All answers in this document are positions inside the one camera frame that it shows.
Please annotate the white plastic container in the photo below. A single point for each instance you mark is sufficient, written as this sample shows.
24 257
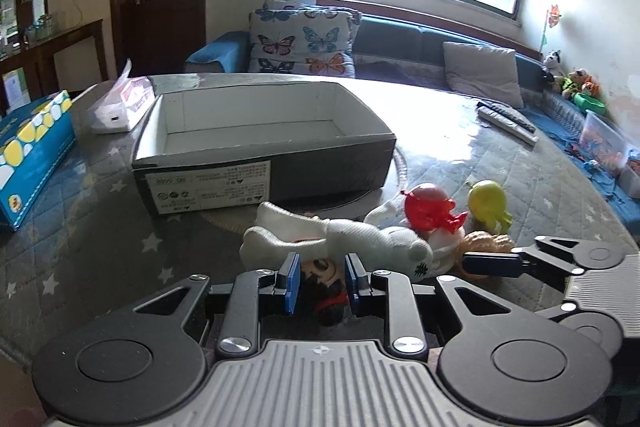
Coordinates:
631 177

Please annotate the black remote control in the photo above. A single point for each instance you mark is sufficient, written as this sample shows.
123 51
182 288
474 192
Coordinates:
505 113

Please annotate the yellow octopus toy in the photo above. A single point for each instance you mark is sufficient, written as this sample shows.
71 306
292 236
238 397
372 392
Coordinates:
487 202

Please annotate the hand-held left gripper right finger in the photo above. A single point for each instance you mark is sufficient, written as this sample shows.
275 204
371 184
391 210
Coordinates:
355 283

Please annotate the blue yellow-dotted tissue box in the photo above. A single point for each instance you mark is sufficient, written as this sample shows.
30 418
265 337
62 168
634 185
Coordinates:
35 147

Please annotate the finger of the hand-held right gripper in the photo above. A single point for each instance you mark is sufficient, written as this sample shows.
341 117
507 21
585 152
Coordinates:
565 309
492 265

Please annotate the clear plastic toy container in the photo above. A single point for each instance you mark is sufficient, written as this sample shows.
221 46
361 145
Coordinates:
602 142

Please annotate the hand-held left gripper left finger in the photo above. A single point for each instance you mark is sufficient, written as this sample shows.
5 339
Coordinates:
291 282

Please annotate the white plastic tissue pack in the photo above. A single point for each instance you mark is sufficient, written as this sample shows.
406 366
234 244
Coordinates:
120 107

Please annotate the green plastic bowl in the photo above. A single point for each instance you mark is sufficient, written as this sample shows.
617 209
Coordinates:
590 104

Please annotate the white plush dog toy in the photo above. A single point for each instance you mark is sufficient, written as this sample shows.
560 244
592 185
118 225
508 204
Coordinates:
380 244

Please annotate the stuffed animals on sofa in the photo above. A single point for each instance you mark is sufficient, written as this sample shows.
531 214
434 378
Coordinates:
580 83

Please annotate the dark wooden cabinet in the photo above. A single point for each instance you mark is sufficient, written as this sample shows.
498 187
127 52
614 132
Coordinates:
45 47

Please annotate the colourful pinwheel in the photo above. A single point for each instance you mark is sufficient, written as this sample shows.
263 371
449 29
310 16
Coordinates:
552 17

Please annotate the brown plush toy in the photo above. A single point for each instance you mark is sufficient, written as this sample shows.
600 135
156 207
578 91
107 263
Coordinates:
482 243

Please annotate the remote controls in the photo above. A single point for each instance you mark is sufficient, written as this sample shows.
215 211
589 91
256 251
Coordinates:
510 129

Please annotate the red octopus toy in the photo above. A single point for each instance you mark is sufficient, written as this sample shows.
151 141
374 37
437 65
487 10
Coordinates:
427 207

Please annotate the blue sofa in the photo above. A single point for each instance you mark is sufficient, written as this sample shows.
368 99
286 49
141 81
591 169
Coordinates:
400 37

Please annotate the grey star-quilted desktop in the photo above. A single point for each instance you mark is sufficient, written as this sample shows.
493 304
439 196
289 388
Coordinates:
500 167

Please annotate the black-eared mouse doll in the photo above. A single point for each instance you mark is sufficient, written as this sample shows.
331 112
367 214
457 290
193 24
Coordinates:
325 277

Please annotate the grey pillow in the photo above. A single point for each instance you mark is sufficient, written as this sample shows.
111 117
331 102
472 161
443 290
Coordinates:
482 69

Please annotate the butterfly print pillow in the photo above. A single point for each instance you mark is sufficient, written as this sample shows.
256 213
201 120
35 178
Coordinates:
300 42

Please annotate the grey cardboard shoe box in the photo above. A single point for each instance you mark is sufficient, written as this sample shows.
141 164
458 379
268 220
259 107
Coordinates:
325 172

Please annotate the black and white plush toy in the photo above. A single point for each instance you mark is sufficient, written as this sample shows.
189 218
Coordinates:
551 64

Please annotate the white plush bone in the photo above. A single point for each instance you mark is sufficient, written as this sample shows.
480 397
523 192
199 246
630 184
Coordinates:
270 232

